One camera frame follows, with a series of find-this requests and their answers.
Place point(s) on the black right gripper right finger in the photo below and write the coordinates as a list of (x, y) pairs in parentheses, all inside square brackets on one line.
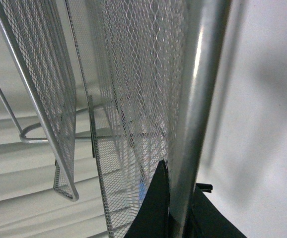
[(205, 220)]

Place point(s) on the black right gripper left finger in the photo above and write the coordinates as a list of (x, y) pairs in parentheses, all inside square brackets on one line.
[(152, 218)]

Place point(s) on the silver mesh tray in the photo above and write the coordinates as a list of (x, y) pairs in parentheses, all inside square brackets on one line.
[(149, 69), (35, 37)]

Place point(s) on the grey white curtain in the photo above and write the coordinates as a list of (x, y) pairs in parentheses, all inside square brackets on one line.
[(29, 207)]

